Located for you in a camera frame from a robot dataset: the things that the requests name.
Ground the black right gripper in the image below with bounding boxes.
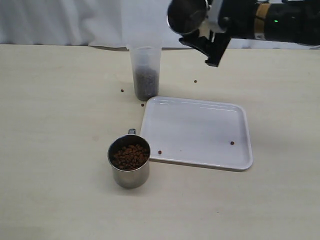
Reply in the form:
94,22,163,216
178,0,259,67

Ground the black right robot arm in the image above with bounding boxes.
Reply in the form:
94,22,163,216
167,0,320,67

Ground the clear plastic tall container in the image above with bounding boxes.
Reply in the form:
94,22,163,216
126,37,162,102

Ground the white plastic tray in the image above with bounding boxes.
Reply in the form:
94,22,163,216
140,96,254,171

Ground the white backdrop curtain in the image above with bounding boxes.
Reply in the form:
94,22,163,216
0,0,320,50

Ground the steel mug with kibble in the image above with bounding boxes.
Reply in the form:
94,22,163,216
107,128,151,189

